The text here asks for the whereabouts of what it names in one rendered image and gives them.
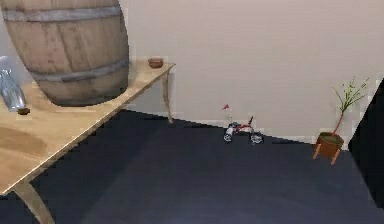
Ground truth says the large black furniture piece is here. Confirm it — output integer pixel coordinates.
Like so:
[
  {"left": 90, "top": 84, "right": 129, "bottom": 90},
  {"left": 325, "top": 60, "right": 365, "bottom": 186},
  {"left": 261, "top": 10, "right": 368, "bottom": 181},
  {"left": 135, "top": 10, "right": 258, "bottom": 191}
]
[{"left": 347, "top": 78, "right": 384, "bottom": 210}]

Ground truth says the small red toy bicycle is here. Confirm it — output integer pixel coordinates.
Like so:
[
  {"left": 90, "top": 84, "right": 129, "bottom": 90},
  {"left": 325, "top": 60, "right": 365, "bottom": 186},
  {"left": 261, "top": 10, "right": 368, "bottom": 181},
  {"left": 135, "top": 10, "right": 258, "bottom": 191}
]
[{"left": 221, "top": 103, "right": 265, "bottom": 146}]

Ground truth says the small brown bowl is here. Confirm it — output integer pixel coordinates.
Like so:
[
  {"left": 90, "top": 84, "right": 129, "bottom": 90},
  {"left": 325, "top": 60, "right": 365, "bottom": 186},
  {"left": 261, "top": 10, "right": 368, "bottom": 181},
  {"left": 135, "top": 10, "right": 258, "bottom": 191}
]
[{"left": 148, "top": 57, "right": 164, "bottom": 70}]

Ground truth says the light wooden table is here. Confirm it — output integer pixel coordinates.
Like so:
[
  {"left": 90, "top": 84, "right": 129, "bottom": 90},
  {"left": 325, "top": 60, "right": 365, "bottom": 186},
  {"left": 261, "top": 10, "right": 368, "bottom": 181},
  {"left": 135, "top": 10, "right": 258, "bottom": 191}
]
[{"left": 0, "top": 59, "right": 177, "bottom": 224}]

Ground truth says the brown wooden barrel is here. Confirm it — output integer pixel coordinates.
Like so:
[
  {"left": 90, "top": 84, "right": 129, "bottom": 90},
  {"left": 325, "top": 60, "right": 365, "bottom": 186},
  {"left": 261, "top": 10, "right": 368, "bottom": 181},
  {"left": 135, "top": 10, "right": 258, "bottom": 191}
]
[{"left": 0, "top": 0, "right": 130, "bottom": 108}]

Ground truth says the house plant in brown pot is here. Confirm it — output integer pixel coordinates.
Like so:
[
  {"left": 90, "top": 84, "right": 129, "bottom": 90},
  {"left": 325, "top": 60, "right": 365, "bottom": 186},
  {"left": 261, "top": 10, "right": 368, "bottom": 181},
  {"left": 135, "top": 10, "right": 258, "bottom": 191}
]
[{"left": 312, "top": 77, "right": 370, "bottom": 166}]

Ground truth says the clear glass bottle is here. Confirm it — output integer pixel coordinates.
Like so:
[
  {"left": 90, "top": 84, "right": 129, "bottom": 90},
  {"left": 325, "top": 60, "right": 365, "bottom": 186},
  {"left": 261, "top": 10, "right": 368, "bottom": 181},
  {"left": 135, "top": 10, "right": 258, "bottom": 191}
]
[{"left": 0, "top": 55, "right": 31, "bottom": 116}]

